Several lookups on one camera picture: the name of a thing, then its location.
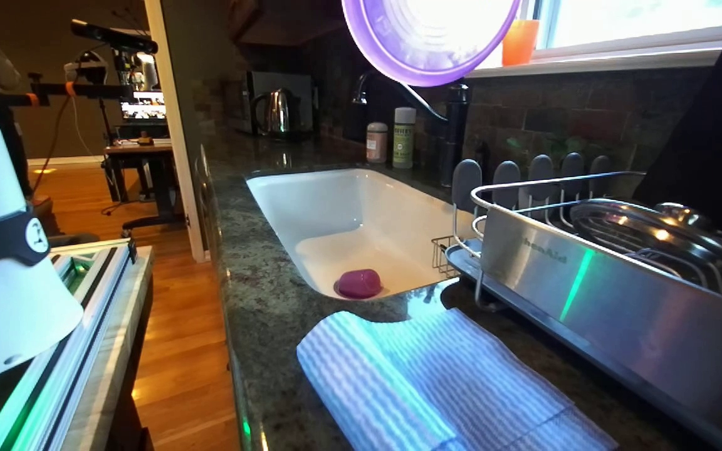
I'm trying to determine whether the small purple plastic cup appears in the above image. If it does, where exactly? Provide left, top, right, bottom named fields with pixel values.
left=332, top=266, right=386, bottom=300

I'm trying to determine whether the purple plastic bowl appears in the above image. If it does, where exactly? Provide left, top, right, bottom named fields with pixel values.
left=341, top=0, right=525, bottom=90

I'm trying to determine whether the green label soap bottle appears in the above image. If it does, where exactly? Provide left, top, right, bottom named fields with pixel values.
left=389, top=106, right=418, bottom=173

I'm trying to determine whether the dark metal faucet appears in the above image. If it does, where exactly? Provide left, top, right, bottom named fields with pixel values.
left=409, top=79, right=475, bottom=193

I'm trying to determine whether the dark wooden table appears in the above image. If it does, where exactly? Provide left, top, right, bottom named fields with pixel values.
left=99, top=134, right=180, bottom=233

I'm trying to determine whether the white framed window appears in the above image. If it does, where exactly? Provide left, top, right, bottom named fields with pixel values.
left=470, top=0, right=722, bottom=83

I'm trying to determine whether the black camera tripod rig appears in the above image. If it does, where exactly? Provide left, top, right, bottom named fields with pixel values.
left=0, top=15, right=170, bottom=129

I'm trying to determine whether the steel kettle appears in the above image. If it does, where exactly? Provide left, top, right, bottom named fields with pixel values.
left=252, top=85, right=304, bottom=141

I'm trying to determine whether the white ceramic sink basin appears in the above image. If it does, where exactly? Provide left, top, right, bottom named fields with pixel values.
left=244, top=164, right=476, bottom=302

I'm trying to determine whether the blue striped dish cloth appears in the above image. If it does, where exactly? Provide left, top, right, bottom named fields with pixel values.
left=294, top=306, right=621, bottom=451

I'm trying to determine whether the dark blue curtain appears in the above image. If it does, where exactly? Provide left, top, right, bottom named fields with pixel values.
left=631, top=0, right=722, bottom=245

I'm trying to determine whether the orange translucent cup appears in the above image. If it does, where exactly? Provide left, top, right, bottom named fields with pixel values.
left=498, top=18, right=541, bottom=70

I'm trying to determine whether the orange label soap bottle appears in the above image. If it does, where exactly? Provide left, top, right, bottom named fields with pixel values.
left=364, top=121, right=391, bottom=164

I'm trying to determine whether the aluminium robot stand frame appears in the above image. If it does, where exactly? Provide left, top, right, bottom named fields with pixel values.
left=0, top=235, right=155, bottom=451

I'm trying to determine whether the dark glass bottle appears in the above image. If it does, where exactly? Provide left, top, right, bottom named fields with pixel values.
left=347, top=73, right=373, bottom=146

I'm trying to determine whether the grey metal dish rack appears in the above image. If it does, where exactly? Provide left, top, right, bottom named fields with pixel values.
left=447, top=154, right=722, bottom=451

